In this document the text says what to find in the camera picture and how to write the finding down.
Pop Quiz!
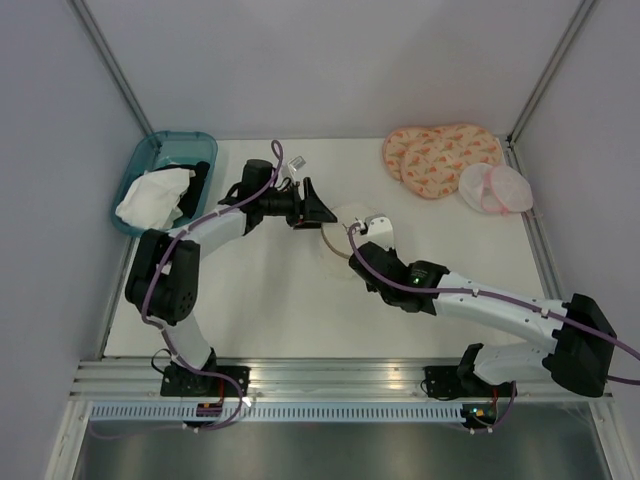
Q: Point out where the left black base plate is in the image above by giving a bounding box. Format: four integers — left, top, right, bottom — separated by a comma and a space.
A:
160, 363, 250, 399

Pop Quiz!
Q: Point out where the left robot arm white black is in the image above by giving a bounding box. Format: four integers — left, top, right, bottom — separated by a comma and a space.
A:
125, 159, 338, 397

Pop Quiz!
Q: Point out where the left aluminium frame post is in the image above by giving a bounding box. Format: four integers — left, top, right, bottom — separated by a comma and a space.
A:
67, 0, 154, 136

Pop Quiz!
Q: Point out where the orange floral laundry bag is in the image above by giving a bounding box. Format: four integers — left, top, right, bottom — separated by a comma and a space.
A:
382, 123, 503, 200

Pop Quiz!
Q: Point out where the right side aluminium rail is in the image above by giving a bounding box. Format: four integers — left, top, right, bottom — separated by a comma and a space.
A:
500, 135, 572, 301

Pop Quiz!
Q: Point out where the teal plastic bin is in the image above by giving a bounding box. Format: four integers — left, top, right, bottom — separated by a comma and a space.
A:
111, 131, 218, 237

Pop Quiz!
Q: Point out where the pink trimmed mesh laundry bag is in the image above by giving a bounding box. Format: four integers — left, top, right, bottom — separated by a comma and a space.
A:
458, 163, 534, 215

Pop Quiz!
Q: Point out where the right aluminium frame post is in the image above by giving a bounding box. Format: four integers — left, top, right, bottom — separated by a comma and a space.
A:
505, 0, 600, 146

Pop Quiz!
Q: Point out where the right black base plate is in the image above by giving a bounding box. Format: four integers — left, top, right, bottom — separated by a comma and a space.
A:
421, 365, 512, 401

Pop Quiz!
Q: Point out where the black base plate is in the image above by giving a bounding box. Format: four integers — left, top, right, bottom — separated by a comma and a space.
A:
421, 365, 512, 401
160, 363, 250, 399

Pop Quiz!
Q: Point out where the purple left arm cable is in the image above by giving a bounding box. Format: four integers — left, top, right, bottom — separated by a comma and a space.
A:
139, 139, 284, 439

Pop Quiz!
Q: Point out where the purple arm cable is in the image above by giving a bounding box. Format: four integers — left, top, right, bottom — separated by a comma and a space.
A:
341, 222, 640, 436
139, 139, 284, 439

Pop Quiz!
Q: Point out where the white cloth in bin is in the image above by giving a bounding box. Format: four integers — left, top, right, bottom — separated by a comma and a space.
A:
115, 168, 189, 230

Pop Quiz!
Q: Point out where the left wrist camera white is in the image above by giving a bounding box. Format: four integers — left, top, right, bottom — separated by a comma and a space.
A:
286, 156, 306, 179

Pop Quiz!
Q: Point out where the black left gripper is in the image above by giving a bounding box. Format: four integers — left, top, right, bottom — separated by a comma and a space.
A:
260, 178, 337, 230

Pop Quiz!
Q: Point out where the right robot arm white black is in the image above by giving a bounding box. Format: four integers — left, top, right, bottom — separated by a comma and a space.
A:
349, 242, 617, 398

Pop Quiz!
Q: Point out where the white slotted cable duct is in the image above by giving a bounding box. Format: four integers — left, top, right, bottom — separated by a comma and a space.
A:
89, 402, 464, 423

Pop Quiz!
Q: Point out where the aluminium front rail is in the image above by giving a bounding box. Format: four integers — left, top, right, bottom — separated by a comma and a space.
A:
68, 357, 615, 401

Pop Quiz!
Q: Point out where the black garment in bin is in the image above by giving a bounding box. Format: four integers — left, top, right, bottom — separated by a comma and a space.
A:
178, 162, 210, 219

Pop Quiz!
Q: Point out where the aluminium frame post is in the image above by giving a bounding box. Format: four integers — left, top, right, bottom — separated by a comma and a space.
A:
505, 0, 600, 146
67, 0, 154, 136

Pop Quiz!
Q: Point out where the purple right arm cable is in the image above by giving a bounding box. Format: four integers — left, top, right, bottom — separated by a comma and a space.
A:
341, 222, 640, 436

